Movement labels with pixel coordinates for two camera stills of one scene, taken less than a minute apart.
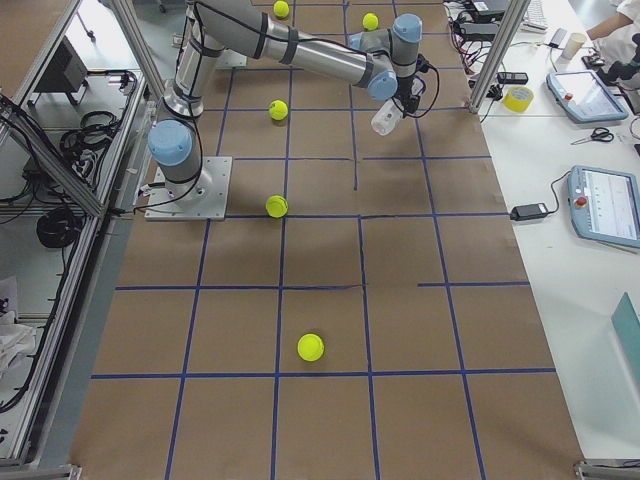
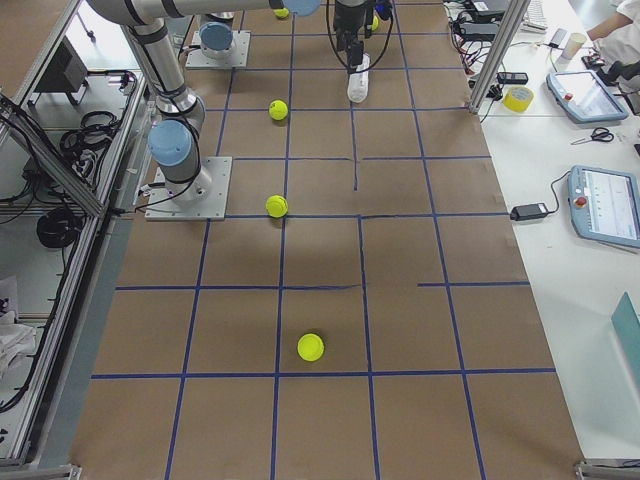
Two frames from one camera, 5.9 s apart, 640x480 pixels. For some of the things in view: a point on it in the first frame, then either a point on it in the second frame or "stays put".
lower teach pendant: (604, 205) stays put
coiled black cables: (58, 228) stays put
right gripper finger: (410, 104) → (356, 55)
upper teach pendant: (584, 97) stays put
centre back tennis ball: (281, 9) stays put
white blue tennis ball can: (386, 117) → (358, 82)
